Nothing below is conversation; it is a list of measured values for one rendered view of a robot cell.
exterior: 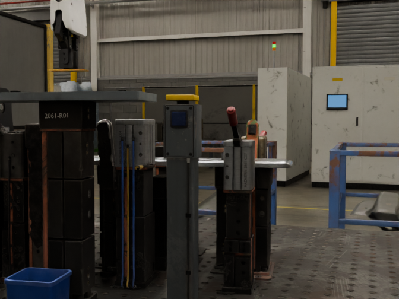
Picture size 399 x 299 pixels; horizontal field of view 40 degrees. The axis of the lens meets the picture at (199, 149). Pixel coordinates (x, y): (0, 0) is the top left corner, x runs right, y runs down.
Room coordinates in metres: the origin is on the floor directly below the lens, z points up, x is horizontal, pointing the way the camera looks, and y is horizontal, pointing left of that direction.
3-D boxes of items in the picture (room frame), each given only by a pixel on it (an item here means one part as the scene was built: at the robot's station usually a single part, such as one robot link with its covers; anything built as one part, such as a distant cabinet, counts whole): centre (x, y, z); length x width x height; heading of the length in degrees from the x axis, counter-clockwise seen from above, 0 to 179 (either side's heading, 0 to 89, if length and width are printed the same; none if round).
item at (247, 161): (1.30, -0.10, 0.88); 0.11 x 0.10 x 0.36; 169
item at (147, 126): (1.35, 0.16, 0.90); 0.13 x 0.10 x 0.41; 169
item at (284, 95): (10.32, -1.64, 1.22); 2.40 x 0.54 x 2.45; 159
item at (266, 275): (1.46, -0.17, 0.84); 0.18 x 0.06 x 0.29; 169
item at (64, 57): (1.18, 0.29, 1.25); 0.03 x 0.03 x 0.07; 82
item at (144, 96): (1.21, 0.29, 1.16); 0.37 x 0.14 x 0.02; 79
